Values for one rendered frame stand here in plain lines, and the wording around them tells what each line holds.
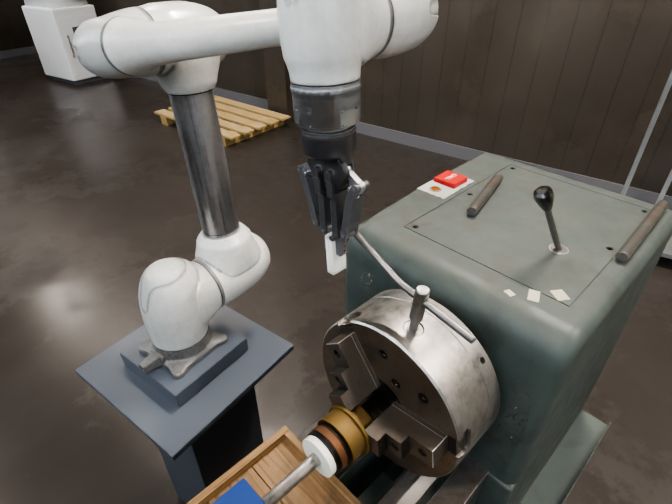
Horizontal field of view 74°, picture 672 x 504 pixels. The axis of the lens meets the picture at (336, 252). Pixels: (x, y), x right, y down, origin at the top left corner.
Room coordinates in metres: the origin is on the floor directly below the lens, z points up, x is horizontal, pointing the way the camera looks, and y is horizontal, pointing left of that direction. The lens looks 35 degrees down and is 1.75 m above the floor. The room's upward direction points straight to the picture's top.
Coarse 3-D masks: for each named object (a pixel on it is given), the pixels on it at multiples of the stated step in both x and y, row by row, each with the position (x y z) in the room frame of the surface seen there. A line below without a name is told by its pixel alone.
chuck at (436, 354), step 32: (352, 320) 0.55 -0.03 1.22; (384, 320) 0.53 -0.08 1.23; (384, 352) 0.50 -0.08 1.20; (416, 352) 0.47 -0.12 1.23; (448, 352) 0.48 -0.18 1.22; (384, 384) 0.55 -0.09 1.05; (416, 384) 0.45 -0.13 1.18; (448, 384) 0.44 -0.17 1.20; (480, 384) 0.46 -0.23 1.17; (448, 416) 0.41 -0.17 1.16; (480, 416) 0.43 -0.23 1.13
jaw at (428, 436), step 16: (384, 416) 0.44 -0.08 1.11; (400, 416) 0.44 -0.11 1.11; (416, 416) 0.44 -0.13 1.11; (368, 432) 0.42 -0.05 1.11; (384, 432) 0.41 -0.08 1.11; (400, 432) 0.41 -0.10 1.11; (416, 432) 0.41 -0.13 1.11; (432, 432) 0.41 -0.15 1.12; (464, 432) 0.41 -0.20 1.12; (384, 448) 0.40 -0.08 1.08; (400, 448) 0.39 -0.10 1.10; (416, 448) 0.39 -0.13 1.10; (432, 448) 0.38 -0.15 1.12; (448, 448) 0.40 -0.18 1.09; (432, 464) 0.37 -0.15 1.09
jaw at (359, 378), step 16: (352, 336) 0.54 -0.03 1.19; (336, 352) 0.53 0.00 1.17; (352, 352) 0.52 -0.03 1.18; (336, 368) 0.51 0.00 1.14; (352, 368) 0.50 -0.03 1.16; (368, 368) 0.51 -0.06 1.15; (336, 384) 0.49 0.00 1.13; (352, 384) 0.48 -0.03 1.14; (368, 384) 0.49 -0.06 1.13; (336, 400) 0.46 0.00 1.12; (352, 400) 0.46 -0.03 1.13
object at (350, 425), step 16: (336, 416) 0.43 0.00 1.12; (352, 416) 0.43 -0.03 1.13; (368, 416) 0.44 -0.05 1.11; (320, 432) 0.41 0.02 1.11; (336, 432) 0.41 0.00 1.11; (352, 432) 0.41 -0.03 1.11; (336, 448) 0.39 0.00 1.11; (352, 448) 0.39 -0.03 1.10; (368, 448) 0.40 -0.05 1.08; (336, 464) 0.37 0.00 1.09
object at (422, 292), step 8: (416, 288) 0.51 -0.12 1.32; (424, 288) 0.51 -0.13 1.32; (416, 296) 0.50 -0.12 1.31; (424, 296) 0.50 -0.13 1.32; (416, 304) 0.50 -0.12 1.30; (416, 312) 0.50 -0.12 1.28; (424, 312) 0.51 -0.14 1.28; (416, 320) 0.50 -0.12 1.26; (408, 328) 0.52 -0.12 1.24; (416, 328) 0.51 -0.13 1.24
